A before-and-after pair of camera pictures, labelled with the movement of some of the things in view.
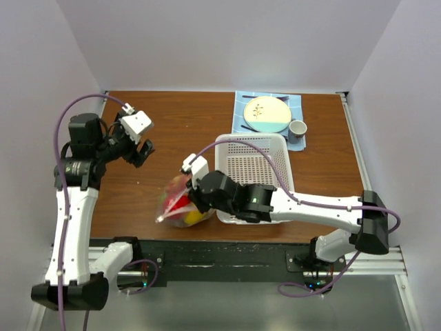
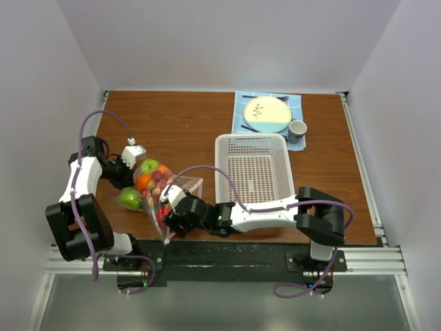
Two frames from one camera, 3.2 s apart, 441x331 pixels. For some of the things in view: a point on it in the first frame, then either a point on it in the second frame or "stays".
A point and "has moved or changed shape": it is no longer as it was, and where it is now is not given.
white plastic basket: (253, 158) stays
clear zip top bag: (176, 209) has moved or changed shape
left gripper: (146, 149) -> (127, 180)
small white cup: (296, 130) stays
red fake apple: (173, 202) has moved or changed shape
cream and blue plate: (267, 114) stays
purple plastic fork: (282, 98) stays
